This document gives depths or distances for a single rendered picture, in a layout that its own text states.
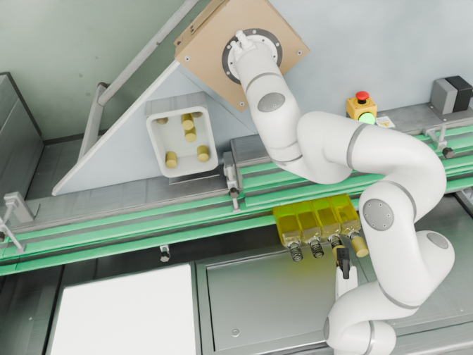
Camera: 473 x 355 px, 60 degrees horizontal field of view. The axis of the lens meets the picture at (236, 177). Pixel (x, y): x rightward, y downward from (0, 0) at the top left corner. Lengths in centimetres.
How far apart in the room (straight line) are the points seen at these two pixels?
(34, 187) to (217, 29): 118
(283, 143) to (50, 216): 82
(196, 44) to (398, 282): 69
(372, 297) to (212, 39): 67
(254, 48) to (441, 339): 85
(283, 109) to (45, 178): 135
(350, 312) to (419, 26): 83
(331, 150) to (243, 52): 38
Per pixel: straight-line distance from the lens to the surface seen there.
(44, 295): 149
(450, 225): 151
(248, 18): 104
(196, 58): 106
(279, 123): 81
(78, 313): 136
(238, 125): 129
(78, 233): 133
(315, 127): 76
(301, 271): 128
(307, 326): 118
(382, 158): 72
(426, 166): 74
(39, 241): 138
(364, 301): 84
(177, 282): 131
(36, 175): 200
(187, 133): 121
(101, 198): 138
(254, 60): 98
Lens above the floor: 182
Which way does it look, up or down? 49 degrees down
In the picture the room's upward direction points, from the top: 168 degrees clockwise
